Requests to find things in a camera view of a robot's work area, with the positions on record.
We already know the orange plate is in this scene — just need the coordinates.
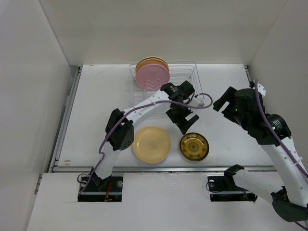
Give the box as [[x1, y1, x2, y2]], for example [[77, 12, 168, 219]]
[[135, 59, 169, 72]]

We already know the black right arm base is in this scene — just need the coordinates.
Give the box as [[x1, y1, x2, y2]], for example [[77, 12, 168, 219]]
[[206, 175, 258, 202]]

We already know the white wire dish rack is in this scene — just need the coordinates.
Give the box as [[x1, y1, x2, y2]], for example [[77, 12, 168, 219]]
[[129, 61, 205, 106]]

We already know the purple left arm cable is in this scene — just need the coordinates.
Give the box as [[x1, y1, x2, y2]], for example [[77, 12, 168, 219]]
[[77, 93, 213, 200]]

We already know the pink plate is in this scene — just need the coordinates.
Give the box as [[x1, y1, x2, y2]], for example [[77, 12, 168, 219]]
[[136, 64, 170, 90]]

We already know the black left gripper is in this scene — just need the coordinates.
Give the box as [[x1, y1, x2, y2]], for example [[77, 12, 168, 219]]
[[166, 102, 198, 135]]

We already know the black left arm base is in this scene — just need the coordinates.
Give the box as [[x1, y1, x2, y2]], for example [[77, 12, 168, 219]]
[[77, 174, 124, 203]]

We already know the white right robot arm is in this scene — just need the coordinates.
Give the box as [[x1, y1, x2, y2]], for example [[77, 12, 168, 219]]
[[209, 87, 308, 223]]

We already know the yellow patterned dark plate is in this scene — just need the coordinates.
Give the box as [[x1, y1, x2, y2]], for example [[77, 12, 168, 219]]
[[180, 133, 209, 162]]

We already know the pale yellow plate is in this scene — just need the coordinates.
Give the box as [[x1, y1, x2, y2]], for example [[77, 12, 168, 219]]
[[132, 126, 172, 164]]

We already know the cream plate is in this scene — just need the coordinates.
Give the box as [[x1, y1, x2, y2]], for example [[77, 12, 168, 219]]
[[139, 56, 166, 63]]

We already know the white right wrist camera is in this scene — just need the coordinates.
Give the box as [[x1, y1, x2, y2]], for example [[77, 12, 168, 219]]
[[256, 83, 266, 97]]

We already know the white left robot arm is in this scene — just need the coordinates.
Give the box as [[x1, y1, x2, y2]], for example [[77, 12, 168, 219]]
[[90, 81, 199, 191]]

